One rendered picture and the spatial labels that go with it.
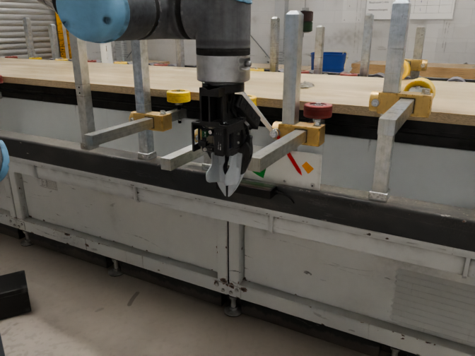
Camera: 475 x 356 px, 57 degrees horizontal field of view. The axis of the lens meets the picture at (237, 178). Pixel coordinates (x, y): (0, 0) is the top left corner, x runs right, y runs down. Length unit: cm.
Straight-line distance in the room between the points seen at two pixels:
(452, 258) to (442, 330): 43
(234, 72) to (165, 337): 125
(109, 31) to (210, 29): 16
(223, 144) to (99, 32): 25
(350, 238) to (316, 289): 44
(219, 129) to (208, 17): 17
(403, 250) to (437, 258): 8
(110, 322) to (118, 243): 39
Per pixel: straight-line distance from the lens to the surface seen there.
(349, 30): 857
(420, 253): 122
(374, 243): 123
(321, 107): 123
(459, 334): 160
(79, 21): 66
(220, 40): 71
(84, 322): 192
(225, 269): 173
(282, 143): 101
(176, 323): 183
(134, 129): 132
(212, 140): 74
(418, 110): 107
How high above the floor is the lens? 112
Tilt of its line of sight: 20 degrees down
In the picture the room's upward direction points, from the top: straight up
